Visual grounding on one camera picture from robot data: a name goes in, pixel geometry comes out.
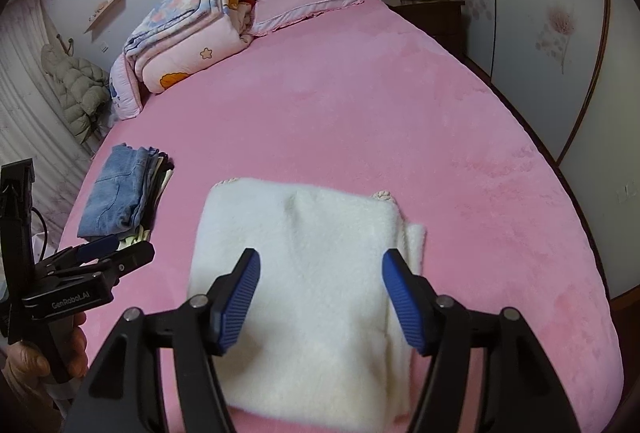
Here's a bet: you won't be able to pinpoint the bed with pink sheet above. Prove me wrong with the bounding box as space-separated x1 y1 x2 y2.
55 0 640 433

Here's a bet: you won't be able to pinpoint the pale wall shelf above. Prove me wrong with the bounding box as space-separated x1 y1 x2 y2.
84 0 127 34

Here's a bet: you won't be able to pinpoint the white knitted sweater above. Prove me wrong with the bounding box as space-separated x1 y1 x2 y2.
187 177 427 432

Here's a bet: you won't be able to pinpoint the pink pillow with blue print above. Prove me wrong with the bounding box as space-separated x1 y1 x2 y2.
109 53 147 122

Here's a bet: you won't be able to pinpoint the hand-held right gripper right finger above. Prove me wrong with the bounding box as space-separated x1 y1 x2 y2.
381 248 576 433

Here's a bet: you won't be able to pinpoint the person's left hand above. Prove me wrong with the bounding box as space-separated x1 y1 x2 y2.
5 310 90 395

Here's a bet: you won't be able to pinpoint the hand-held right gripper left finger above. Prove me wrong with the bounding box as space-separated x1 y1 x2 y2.
60 248 262 433

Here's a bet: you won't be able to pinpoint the white curtain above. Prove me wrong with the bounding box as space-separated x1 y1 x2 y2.
0 0 97 214

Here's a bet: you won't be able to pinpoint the beige puffer jacket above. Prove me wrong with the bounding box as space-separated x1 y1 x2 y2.
41 44 112 146

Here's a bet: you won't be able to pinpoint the folded pink floral quilt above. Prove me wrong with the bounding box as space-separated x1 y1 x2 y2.
124 0 258 94

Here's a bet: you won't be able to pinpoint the folded blue jeans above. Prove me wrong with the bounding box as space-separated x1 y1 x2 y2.
77 144 162 240

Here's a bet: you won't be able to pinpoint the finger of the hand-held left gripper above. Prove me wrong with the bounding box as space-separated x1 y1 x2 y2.
62 234 122 265
50 240 156 286

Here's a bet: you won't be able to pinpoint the floral wardrobe door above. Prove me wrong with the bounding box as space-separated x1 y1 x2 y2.
422 0 640 299

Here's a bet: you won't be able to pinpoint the dark wooden nightstand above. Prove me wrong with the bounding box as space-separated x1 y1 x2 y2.
377 0 469 57

